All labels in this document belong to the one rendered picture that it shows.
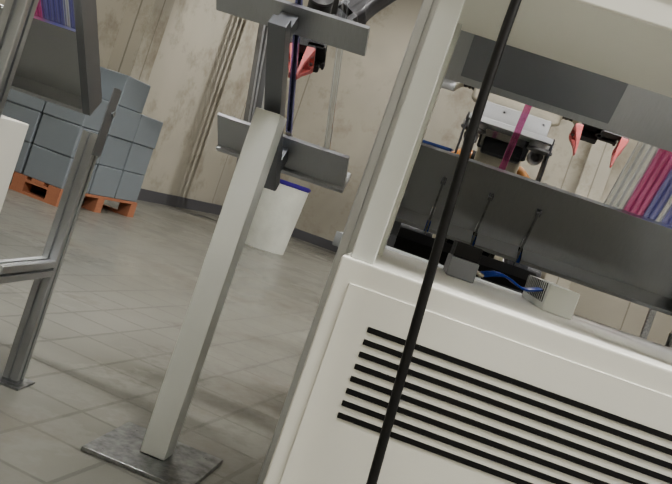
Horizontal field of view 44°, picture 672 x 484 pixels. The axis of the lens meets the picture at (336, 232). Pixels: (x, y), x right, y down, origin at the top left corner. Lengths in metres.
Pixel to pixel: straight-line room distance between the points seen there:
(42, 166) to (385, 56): 6.14
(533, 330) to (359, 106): 10.20
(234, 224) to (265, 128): 0.22
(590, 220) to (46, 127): 4.77
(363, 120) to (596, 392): 10.17
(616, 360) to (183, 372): 1.09
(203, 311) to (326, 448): 0.86
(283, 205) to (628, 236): 6.05
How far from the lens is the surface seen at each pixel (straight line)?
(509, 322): 1.04
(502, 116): 2.56
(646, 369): 1.08
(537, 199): 1.89
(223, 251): 1.85
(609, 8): 1.09
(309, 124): 11.34
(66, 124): 6.09
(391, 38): 11.30
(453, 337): 1.04
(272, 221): 7.80
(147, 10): 7.73
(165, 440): 1.94
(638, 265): 2.00
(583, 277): 1.99
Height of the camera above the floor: 0.68
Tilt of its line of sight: 2 degrees down
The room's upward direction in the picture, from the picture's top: 19 degrees clockwise
